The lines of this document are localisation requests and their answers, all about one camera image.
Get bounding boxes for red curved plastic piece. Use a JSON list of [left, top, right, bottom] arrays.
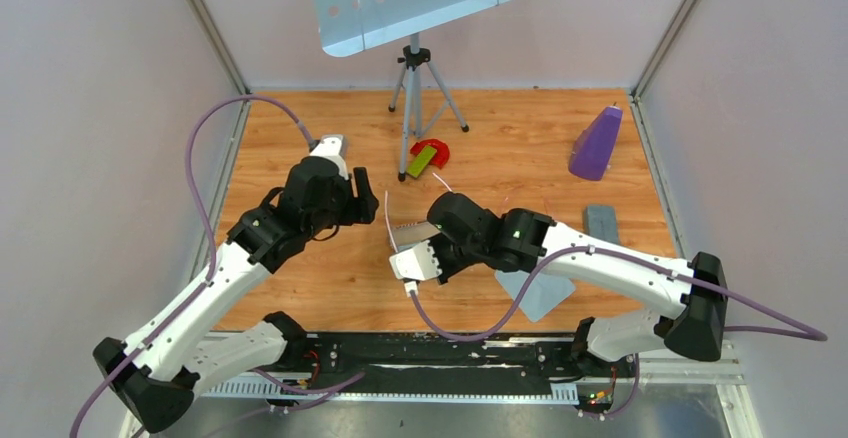
[[410, 138, 451, 169]]

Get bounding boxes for striped printed glasses pouch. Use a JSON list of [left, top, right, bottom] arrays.
[[388, 222, 440, 250]]

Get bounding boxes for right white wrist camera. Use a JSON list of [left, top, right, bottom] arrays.
[[389, 240, 442, 297]]

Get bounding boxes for white sunglasses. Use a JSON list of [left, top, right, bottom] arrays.
[[383, 190, 429, 253]]

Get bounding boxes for right blue cleaning cloth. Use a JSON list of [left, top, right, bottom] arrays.
[[494, 271, 577, 323]]

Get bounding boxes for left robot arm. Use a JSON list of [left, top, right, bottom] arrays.
[[93, 156, 379, 433]]

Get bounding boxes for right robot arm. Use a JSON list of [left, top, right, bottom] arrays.
[[426, 192, 727, 376]]

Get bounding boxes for grey glasses case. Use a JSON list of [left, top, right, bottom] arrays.
[[583, 204, 621, 245]]

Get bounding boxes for grey tripod stand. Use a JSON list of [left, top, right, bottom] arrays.
[[388, 32, 470, 182]]

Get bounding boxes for green rectangular block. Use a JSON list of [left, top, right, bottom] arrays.
[[406, 145, 438, 179]]

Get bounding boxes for white slotted cable duct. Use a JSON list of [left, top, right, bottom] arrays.
[[202, 375, 580, 406]]

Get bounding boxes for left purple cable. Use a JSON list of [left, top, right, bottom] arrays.
[[68, 94, 319, 438]]

